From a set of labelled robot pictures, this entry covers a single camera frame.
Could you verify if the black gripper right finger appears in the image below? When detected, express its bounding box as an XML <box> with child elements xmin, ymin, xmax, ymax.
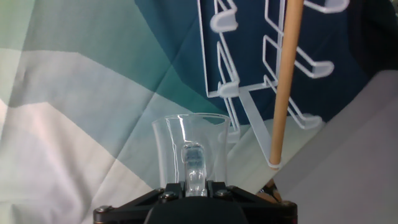
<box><xmin>207</xmin><ymin>182</ymin><xmax>298</xmax><ymax>223</ymax></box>

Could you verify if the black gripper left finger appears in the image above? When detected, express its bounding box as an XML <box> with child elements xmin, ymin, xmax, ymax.
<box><xmin>93</xmin><ymin>182</ymin><xmax>188</xmax><ymax>223</ymax></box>

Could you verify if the clear plastic cup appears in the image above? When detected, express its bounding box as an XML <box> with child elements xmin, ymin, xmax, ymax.
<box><xmin>151</xmin><ymin>112</ymin><xmax>232</xmax><ymax>198</ymax></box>

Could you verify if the teal white gradient tablecloth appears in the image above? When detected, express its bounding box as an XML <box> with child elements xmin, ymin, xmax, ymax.
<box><xmin>0</xmin><ymin>0</ymin><xmax>398</xmax><ymax>224</ymax></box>

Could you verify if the white wire cup rack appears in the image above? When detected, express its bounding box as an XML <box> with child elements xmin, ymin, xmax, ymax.
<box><xmin>197</xmin><ymin>0</ymin><xmax>351</xmax><ymax>171</ymax></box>

